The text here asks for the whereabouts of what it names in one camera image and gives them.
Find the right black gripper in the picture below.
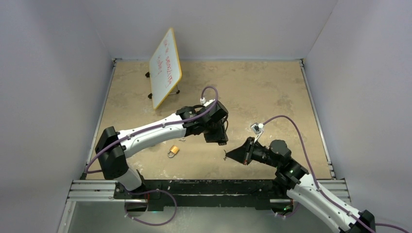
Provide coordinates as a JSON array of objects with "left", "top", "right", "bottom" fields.
[{"left": 226, "top": 137, "right": 280, "bottom": 168}]

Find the black cable padlock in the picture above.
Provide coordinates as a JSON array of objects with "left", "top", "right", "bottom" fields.
[{"left": 217, "top": 119, "right": 228, "bottom": 146}]

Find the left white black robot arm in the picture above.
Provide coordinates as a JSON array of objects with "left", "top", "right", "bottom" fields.
[{"left": 95, "top": 100, "right": 228, "bottom": 199}]

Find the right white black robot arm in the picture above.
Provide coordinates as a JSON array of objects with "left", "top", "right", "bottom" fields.
[{"left": 225, "top": 137, "right": 376, "bottom": 233}]

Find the brass padlock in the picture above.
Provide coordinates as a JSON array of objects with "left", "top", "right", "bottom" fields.
[{"left": 167, "top": 145, "right": 180, "bottom": 158}]

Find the yellow framed whiteboard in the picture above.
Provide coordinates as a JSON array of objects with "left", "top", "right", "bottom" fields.
[{"left": 149, "top": 28, "right": 182, "bottom": 110}]

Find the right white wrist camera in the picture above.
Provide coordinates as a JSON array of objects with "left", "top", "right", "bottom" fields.
[{"left": 251, "top": 122, "right": 264, "bottom": 143}]

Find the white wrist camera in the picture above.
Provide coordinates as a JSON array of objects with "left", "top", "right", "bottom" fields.
[
  {"left": 200, "top": 98, "right": 216, "bottom": 108},
  {"left": 251, "top": 122, "right": 264, "bottom": 143}
]

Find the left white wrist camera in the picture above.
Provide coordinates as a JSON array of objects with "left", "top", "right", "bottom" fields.
[{"left": 200, "top": 98, "right": 216, "bottom": 108}]

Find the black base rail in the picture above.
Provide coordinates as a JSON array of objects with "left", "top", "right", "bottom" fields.
[{"left": 113, "top": 179, "right": 305, "bottom": 213}]

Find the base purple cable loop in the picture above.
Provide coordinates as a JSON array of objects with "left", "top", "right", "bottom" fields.
[{"left": 120, "top": 188, "right": 178, "bottom": 227}]

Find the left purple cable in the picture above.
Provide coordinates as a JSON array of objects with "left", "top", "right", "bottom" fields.
[{"left": 84, "top": 86, "right": 219, "bottom": 175}]

